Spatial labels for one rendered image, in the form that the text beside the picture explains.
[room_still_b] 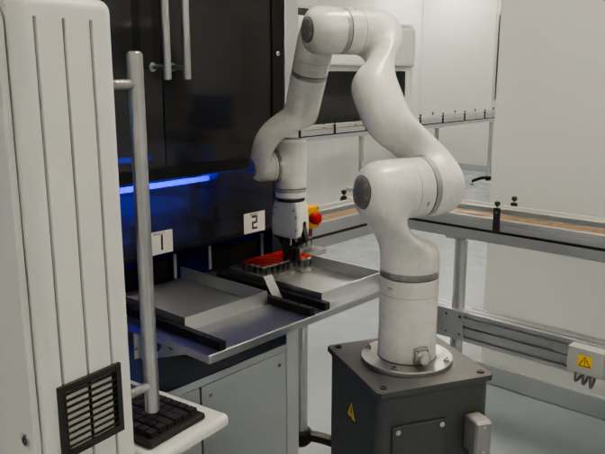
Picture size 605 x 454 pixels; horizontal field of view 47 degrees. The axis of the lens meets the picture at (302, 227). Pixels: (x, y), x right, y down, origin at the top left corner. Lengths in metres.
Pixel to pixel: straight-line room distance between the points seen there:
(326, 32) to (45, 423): 0.92
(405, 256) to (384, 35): 0.48
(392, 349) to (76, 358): 0.65
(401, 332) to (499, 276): 1.94
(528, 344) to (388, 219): 1.45
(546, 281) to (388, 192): 2.00
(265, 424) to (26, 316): 1.37
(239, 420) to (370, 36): 1.22
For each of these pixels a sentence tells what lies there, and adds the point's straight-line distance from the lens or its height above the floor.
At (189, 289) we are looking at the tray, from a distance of 1.90.
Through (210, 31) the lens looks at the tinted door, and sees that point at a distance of 1.92.
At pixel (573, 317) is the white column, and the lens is 3.25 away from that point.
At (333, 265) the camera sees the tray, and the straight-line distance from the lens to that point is 2.04.
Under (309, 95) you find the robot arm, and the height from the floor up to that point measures 1.39.
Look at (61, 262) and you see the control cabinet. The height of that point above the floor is 1.19.
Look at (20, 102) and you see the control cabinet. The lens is 1.00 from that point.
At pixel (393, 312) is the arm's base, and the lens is 1.42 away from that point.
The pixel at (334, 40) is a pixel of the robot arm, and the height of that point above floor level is 1.51.
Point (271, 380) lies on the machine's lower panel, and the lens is 2.26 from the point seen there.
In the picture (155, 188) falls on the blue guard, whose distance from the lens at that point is 1.81.
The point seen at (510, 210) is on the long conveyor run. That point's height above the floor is 0.97.
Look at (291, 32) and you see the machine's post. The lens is 2.12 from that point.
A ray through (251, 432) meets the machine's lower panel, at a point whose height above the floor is 0.36.
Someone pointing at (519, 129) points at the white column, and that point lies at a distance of 3.20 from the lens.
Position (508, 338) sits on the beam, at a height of 0.49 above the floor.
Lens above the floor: 1.45
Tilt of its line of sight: 13 degrees down
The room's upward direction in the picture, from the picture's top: straight up
